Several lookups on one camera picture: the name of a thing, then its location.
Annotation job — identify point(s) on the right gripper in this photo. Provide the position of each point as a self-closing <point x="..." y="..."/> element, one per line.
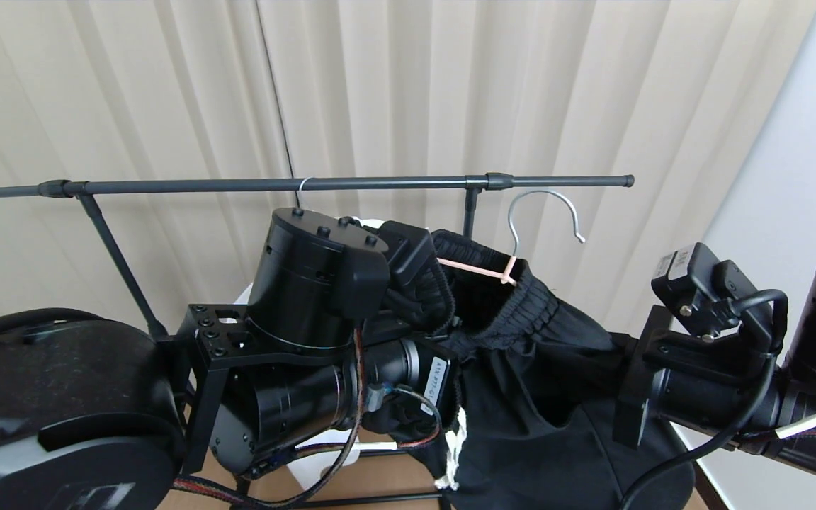
<point x="705" y="404"/>

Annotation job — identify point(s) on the black shorts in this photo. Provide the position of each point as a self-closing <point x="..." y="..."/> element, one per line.
<point x="535" y="397"/>

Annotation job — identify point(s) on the pink clothes hanger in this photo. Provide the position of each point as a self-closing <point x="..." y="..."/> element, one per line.
<point x="303" y="185"/>
<point x="509" y="272"/>

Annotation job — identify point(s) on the white printed t-shirt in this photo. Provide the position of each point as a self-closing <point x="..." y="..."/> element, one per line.
<point x="319" y="466"/>

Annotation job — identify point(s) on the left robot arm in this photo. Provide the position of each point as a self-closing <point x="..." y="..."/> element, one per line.
<point x="61" y="397"/>

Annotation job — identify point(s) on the black clothes rack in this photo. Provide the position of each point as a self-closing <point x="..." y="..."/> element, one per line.
<point x="188" y="186"/>

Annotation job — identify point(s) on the beige curtain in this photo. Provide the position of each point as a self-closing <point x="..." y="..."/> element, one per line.
<point x="415" y="85"/>

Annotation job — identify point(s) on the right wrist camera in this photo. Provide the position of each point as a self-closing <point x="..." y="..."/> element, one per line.
<point x="691" y="283"/>

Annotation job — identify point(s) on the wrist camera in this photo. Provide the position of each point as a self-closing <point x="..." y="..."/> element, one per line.
<point x="408" y="248"/>
<point x="691" y="283"/>

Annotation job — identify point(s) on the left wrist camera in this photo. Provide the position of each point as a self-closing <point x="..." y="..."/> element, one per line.
<point x="408" y="248"/>

